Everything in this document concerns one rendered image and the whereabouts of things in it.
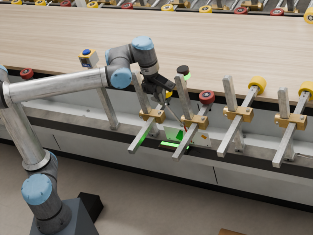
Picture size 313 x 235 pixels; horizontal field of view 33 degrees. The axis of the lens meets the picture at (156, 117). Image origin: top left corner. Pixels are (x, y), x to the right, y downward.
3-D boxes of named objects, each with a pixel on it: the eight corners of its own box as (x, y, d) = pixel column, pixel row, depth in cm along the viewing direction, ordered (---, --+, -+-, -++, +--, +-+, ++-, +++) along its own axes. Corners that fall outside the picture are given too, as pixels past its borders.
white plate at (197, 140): (211, 148, 268) (207, 134, 261) (166, 139, 280) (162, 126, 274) (211, 147, 268) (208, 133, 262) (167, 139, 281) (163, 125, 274)
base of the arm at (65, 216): (69, 231, 262) (62, 219, 255) (33, 237, 265) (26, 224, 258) (74, 202, 276) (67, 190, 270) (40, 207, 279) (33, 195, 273)
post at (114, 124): (117, 130, 296) (91, 66, 268) (110, 128, 299) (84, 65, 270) (120, 124, 299) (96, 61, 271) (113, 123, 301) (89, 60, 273)
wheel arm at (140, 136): (134, 155, 260) (132, 149, 257) (129, 154, 261) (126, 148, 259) (172, 100, 286) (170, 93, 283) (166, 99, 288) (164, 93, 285)
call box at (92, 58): (93, 69, 267) (88, 57, 262) (82, 68, 270) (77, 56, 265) (100, 61, 271) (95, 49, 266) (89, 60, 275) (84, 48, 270)
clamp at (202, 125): (205, 130, 261) (203, 122, 257) (181, 126, 267) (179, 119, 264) (209, 122, 264) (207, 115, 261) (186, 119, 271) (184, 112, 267)
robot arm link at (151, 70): (160, 57, 239) (151, 70, 233) (163, 65, 242) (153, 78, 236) (144, 55, 243) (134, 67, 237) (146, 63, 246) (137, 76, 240)
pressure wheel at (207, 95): (214, 116, 270) (210, 100, 263) (200, 114, 274) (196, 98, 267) (220, 106, 275) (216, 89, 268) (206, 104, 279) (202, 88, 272)
